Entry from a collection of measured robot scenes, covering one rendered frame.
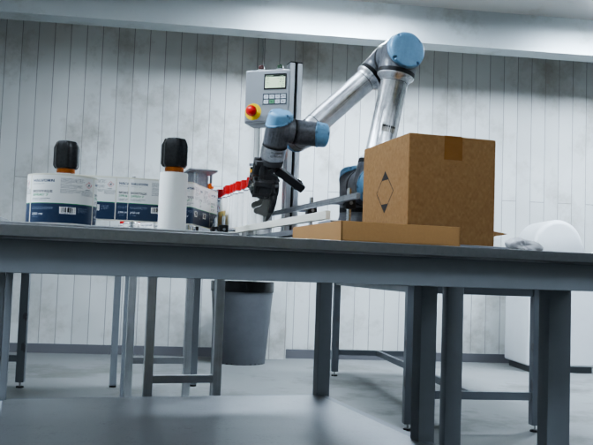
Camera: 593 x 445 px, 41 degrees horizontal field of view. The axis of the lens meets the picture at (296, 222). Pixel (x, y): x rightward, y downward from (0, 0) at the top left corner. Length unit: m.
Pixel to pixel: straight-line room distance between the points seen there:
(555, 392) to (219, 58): 5.79
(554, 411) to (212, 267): 1.03
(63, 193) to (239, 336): 4.36
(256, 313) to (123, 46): 2.72
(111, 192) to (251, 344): 4.05
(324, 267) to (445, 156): 0.60
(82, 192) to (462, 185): 1.08
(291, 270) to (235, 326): 5.07
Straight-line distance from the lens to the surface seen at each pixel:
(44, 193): 2.36
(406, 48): 2.49
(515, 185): 7.87
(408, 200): 1.95
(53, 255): 1.43
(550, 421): 2.13
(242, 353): 6.60
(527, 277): 1.73
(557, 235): 7.23
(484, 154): 2.06
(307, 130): 2.37
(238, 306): 6.54
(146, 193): 2.71
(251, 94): 2.82
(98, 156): 7.32
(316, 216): 1.92
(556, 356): 2.12
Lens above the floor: 0.76
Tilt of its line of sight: 4 degrees up
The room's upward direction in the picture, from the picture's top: 2 degrees clockwise
